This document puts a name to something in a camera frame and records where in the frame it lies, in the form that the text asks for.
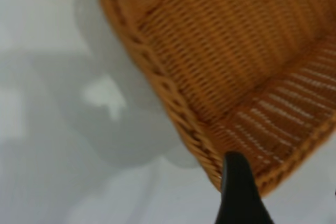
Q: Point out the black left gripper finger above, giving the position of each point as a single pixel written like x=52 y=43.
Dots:
x=237 y=195

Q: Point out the orange woven wicker basket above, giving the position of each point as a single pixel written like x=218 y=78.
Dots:
x=223 y=51

